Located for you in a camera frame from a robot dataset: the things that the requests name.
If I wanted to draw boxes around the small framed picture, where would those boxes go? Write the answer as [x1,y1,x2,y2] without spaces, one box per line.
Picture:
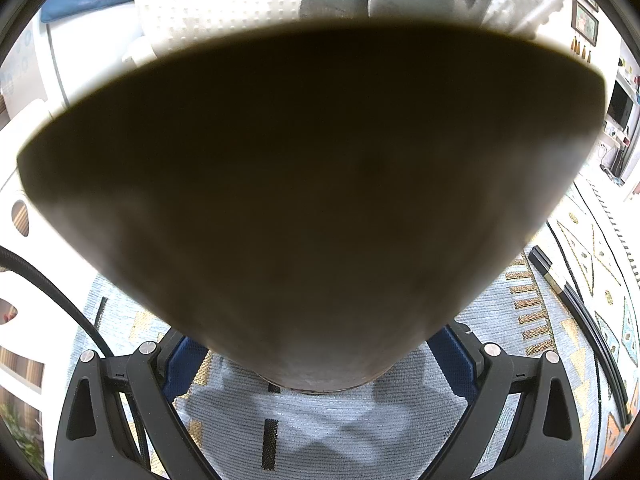
[571,0,600,46]

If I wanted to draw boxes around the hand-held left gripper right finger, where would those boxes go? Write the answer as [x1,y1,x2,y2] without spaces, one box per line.
[425,322,586,480]

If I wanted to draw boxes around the white dining chair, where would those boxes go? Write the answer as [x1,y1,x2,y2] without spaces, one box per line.
[0,97,101,401]

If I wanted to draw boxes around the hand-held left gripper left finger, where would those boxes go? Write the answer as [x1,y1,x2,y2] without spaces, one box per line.
[52,331,216,480]

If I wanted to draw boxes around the green houseplant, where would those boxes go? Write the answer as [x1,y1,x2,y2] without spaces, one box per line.
[7,415,46,466]

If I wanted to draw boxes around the dark screen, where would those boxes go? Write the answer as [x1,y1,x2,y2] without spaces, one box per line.
[606,80,636,126]

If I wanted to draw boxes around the black chopstick with gold band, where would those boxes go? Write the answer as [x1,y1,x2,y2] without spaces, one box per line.
[528,247,628,423]
[537,246,631,411]

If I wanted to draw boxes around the white refrigerator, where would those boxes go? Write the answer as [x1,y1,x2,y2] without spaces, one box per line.
[0,15,151,126]

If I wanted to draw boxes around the blue patterned table mat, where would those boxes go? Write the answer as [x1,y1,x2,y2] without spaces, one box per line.
[70,175,640,480]

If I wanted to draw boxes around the bamboo utensil holder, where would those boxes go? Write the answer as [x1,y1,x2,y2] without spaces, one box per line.
[16,15,608,393]

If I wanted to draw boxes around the black cable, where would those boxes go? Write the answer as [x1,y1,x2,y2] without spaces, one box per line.
[0,247,151,466]

